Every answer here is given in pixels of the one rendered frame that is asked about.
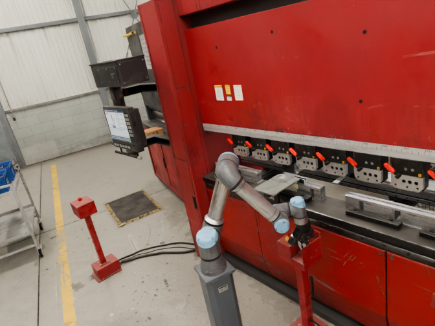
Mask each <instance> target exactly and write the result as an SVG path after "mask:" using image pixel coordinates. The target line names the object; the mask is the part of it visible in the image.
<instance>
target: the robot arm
mask: <svg viewBox="0 0 435 326"><path fill-rule="evenodd" d="M239 164H240V162H239V158H238V157H237V155H235V154H234V153H231V152H225V153H222V154H221V155H220V156H219V158H218V160H217V165H216V168H215V174H214V176H215V178H216V183H215V186H214V191H213V194H212V200H211V203H210V207H209V211H208V214H206V215H205V218H204V221H203V226H202V229H201V230H200V231H198V233H197V235H196V241H197V244H198V248H199V253H200V256H201V264H200V270H201V273H202V274H203V275H204V276H208V277H213V276H218V275H220V274H222V273H223V272H224V271H225V270H226V269H227V262H226V260H225V258H224V257H223V256H222V254H221V249H220V245H219V241H220V237H221V231H222V229H223V223H224V218H223V213H224V210H225V205H226V203H227V198H228V195H229V190H230V191H234V192H236V193H237V194H238V195H239V196H240V197H241V198H242V199H244V200H245V201H246V202H247V203H249V204H250V205H251V206H252V207H253V208H254V209H255V210H257V211H258V212H259V213H260V214H262V215H263V216H264V217H265V218H266V219H267V220H268V221H270V222H271V223H272V224H273V225H274V228H275V230H276V231H277V232H278V233H281V234H283V233H286V232H287V231H288V230H289V218H288V216H292V215H293V218H294V222H295V226H296V228H295V230H294V231H293V233H292V234H291V236H290V238H289V240H288V241H287V242H288V243H289V244H290V245H293V246H296V244H298V246H299V247H300V249H301V250H302V249H303V248H304V247H305V246H307V245H308V244H309V241H308V239H310V238H313V237H314V236H315V233H314V229H313V228H312V227H311V223H310V219H308V218H307V213H306V204H305V202H304V198H303V197H301V196H295V197H292V198H291V200H290V202H285V203H281V204H273V205H272V204H271V203H270V202H269V201H268V200H266V199H265V198H264V197H263V196H261V195H260V194H259V193H258V192H257V191H256V190H255V189H254V188H252V187H251V186H250V185H249V184H248V183H246V182H245V181H244V178H243V176H241V175H240V173H239V172H238V166H239ZM310 229H312V230H310ZM312 232H313V234H314V235H313V234H312Z"/></svg>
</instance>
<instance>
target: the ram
mask: <svg viewBox="0 0 435 326"><path fill-rule="evenodd" d="M184 34H185V38H186V44H187V47H188V53H189V57H190V63H191V67H192V73H193V77H194V83H195V89H196V93H197V99H198V102H199V108H200V112H201V118H202V122H203V124H214V125H224V126H230V127H240V128H247V129H257V130H263V131H274V132H280V133H291V134H296V135H307V136H317V137H324V138H334V139H340V140H351V141H356V142H367V143H373V144H384V145H389V146H400V147H411V148H417V149H428V150H433V151H435V0H308V1H304V2H301V3H295V4H292V5H287V6H282V7H279V8H274V9H271V10H266V11H263V12H258V13H255V14H250V15H246V16H241V17H237V18H234V19H228V20H225V21H220V22H217V23H212V24H209V25H204V26H201V27H195V28H191V29H188V30H184ZM215 85H221V86H222V90H223V97H224V100H217V98H216V92H215V87H214V86H215ZM225 85H230V93H231V94H226V90H225ZM233 85H241V88H242V93H243V101H236V100H235V95H234V88H233ZM227 96H231V97H232V101H229V100H227ZM203 128H204V130H205V131H214V132H219V133H228V134H233V135H241V136H250V137H255V138H264V139H269V140H277V141H282V142H291V143H296V144H305V145H310V146H318V147H327V148H332V149H341V150H346V151H354V152H360V153H368V154H373V155H382V156H387V157H396V158H404V159H409V160H418V161H424V162H432V163H435V157H428V156H423V155H413V154H408V153H398V152H393V151H383V150H378V149H368V148H363V147H353V146H344V145H338V144H329V143H323V142H314V141H308V140H299V139H294V138H284V137H279V136H269V135H260V134H254V133H245V132H239V131H230V130H224V129H215V128H209V127H203Z"/></svg>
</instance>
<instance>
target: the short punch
mask: <svg viewBox="0 0 435 326"><path fill-rule="evenodd" d="M282 165H283V171H284V173H285V174H286V175H292V176H295V177H296V163H294V164H293V165H291V164H290V165H288V166H287V165H284V164H282Z"/></svg>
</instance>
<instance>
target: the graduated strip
mask: <svg viewBox="0 0 435 326"><path fill-rule="evenodd" d="M203 127H209V128H215V129H224V130H230V131H239V132H245V133H254V134H260V135H269V136H279V137H284V138H294V139H299V140H308V141H314V142H323V143H329V144H338V145H344V146H353V147H363V148H368V149H378V150H383V151H393V152H398V153H408V154H413V155H423V156H428V157H435V151H433V150H428V149H417V148H411V147H400V146H389V145H384V144H373V143H367V142H356V141H351V140H340V139H334V138H324V137H317V136H307V135H296V134H291V133H280V132H274V131H263V130H257V129H247V128H240V127H230V126H224V125H214V124H203Z"/></svg>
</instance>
